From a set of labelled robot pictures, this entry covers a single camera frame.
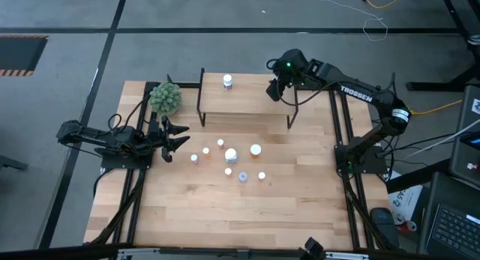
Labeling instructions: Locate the black rig crossbar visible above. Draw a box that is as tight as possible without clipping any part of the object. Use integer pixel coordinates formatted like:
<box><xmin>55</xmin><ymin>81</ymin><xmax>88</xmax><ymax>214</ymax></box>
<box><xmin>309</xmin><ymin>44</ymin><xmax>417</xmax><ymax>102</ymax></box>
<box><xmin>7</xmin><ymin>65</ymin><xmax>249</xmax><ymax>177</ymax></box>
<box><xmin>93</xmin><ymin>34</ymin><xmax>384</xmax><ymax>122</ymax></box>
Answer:
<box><xmin>0</xmin><ymin>244</ymin><xmax>480</xmax><ymax>260</ymax></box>

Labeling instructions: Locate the wooden shelf with black frame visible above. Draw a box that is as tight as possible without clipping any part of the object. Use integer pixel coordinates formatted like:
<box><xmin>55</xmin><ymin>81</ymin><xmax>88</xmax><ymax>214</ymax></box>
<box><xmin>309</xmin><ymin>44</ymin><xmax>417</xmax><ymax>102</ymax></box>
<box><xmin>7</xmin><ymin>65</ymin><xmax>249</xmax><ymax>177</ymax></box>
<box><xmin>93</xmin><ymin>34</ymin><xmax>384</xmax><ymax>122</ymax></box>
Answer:
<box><xmin>196</xmin><ymin>67</ymin><xmax>301</xmax><ymax>130</ymax></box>

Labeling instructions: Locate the hazard striped floor hatch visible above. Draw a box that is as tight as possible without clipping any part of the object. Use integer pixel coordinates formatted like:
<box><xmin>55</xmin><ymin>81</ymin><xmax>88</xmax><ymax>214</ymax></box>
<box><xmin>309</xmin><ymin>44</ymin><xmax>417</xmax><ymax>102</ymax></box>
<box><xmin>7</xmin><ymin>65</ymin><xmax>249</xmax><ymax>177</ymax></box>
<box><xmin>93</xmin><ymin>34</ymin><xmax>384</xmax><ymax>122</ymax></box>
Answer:
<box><xmin>0</xmin><ymin>34</ymin><xmax>49</xmax><ymax>77</ymax></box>

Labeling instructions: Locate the black aluminium table frame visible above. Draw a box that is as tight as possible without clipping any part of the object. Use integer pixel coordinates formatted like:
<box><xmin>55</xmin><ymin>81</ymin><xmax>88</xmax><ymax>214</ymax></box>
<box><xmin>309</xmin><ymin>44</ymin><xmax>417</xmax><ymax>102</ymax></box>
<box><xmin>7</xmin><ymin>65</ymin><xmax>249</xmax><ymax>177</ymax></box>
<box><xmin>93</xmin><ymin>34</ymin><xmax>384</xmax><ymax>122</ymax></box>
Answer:
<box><xmin>91</xmin><ymin>75</ymin><xmax>398</xmax><ymax>252</ymax></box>

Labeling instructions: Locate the black chair leg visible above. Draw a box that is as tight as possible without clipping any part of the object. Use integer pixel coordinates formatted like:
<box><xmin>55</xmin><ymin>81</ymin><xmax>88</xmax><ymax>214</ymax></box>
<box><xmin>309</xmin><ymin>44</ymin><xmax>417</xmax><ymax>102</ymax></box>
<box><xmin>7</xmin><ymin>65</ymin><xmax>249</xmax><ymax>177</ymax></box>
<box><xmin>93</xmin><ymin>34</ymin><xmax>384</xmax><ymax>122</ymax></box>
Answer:
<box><xmin>0</xmin><ymin>154</ymin><xmax>29</xmax><ymax>172</ymax></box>

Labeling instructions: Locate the yellow extension cord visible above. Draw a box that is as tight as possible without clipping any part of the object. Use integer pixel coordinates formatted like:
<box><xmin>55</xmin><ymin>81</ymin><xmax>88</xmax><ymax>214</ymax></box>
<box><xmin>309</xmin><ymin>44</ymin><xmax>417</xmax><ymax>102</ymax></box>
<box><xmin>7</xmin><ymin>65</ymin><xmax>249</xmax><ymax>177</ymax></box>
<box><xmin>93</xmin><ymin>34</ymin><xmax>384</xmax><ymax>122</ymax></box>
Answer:
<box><xmin>410</xmin><ymin>99</ymin><xmax>463</xmax><ymax>117</ymax></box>

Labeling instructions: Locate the artificial green potted plant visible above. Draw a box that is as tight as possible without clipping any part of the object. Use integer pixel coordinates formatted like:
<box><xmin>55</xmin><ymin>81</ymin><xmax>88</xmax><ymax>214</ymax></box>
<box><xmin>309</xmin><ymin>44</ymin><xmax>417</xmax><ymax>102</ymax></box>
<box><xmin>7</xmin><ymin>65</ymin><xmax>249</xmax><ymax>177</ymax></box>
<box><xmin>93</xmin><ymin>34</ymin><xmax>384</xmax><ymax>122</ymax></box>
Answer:
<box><xmin>148</xmin><ymin>82</ymin><xmax>184</xmax><ymax>115</ymax></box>

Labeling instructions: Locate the black laptop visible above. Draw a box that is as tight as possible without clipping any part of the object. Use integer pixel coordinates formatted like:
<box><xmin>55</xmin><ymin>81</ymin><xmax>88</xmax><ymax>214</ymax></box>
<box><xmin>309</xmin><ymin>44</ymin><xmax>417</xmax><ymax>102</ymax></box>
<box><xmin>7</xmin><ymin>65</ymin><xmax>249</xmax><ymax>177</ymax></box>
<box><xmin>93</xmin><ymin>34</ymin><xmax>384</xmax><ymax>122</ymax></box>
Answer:
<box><xmin>418</xmin><ymin>172</ymin><xmax>480</xmax><ymax>260</ymax></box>

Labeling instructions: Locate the black handheld device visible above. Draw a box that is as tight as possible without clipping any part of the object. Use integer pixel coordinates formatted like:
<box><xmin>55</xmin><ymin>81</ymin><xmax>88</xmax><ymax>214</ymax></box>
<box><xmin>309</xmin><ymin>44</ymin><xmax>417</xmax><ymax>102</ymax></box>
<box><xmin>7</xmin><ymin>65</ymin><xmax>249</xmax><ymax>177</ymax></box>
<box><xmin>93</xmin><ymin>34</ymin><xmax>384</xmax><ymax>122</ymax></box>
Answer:
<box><xmin>370</xmin><ymin>207</ymin><xmax>401</xmax><ymax>250</ymax></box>

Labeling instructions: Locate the large white labelled medicine bottle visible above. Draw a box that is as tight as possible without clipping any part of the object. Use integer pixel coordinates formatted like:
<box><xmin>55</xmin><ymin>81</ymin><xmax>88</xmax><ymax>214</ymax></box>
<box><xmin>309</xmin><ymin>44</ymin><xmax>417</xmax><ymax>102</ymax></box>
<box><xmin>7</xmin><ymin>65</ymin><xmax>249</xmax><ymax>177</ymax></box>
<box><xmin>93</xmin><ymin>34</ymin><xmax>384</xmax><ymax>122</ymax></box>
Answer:
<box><xmin>224</xmin><ymin>148</ymin><xmax>239</xmax><ymax>165</ymax></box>

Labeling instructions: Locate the red drink can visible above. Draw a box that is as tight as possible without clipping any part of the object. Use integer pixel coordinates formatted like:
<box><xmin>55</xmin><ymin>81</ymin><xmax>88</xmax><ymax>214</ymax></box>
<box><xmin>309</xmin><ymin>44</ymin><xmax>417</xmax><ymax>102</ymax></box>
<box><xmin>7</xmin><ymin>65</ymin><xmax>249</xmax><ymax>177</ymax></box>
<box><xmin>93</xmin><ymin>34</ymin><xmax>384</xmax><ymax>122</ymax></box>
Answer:
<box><xmin>397</xmin><ymin>219</ymin><xmax>418</xmax><ymax>234</ymax></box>

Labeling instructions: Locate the black computer monitor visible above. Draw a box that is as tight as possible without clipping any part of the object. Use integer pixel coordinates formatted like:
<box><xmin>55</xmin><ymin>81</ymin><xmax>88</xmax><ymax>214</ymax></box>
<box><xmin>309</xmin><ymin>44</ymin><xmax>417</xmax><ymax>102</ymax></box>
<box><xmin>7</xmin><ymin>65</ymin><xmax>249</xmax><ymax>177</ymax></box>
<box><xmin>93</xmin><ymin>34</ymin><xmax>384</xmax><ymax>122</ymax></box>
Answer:
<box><xmin>448</xmin><ymin>84</ymin><xmax>480</xmax><ymax>188</ymax></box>

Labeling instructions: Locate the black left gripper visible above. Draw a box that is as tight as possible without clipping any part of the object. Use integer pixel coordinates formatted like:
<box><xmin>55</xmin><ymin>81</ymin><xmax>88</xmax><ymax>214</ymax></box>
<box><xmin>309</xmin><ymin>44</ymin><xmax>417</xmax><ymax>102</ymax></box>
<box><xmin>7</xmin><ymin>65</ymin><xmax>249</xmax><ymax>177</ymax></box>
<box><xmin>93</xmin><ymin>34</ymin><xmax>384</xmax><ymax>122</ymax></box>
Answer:
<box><xmin>148</xmin><ymin>115</ymin><xmax>191</xmax><ymax>163</ymax></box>

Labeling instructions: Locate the thin white floor cable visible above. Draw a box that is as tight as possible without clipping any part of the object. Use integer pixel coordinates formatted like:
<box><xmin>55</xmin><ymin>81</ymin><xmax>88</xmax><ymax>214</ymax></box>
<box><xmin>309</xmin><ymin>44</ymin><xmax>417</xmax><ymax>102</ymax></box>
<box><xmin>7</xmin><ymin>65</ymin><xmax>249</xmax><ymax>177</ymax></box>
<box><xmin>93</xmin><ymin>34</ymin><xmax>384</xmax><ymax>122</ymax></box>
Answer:
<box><xmin>305</xmin><ymin>0</ymin><xmax>389</xmax><ymax>43</ymax></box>

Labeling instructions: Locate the black desk frame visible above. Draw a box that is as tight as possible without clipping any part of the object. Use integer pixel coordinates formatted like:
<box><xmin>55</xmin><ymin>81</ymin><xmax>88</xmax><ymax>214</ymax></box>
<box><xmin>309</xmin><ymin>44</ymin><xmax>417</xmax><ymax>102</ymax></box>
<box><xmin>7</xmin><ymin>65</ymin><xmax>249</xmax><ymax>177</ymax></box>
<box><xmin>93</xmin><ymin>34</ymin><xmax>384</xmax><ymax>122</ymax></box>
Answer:
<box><xmin>406</xmin><ymin>0</ymin><xmax>480</xmax><ymax>93</ymax></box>

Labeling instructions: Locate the grey cable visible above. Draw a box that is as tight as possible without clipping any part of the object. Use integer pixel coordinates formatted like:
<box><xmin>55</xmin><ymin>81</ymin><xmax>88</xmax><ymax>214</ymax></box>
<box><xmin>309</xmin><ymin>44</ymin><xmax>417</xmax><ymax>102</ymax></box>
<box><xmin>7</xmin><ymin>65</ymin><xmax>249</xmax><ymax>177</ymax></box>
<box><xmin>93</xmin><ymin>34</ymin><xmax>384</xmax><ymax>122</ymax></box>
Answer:
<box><xmin>433</xmin><ymin>118</ymin><xmax>480</xmax><ymax>148</ymax></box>

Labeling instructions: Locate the small black device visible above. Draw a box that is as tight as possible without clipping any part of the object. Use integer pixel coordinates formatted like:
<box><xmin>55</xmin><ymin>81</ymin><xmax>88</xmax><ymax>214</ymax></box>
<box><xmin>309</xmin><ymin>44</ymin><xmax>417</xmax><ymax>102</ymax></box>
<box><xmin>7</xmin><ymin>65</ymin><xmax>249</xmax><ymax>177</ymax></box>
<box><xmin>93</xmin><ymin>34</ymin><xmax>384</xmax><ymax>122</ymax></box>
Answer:
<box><xmin>303</xmin><ymin>236</ymin><xmax>326</xmax><ymax>260</ymax></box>

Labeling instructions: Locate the white printed paper box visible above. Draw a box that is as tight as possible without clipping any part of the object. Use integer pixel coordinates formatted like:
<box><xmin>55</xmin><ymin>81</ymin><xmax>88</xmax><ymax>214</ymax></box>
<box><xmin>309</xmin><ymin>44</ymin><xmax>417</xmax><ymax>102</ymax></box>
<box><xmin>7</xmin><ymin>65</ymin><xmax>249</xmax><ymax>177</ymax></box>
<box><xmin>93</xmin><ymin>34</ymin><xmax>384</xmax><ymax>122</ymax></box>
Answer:
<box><xmin>388</xmin><ymin>172</ymin><xmax>425</xmax><ymax>226</ymax></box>

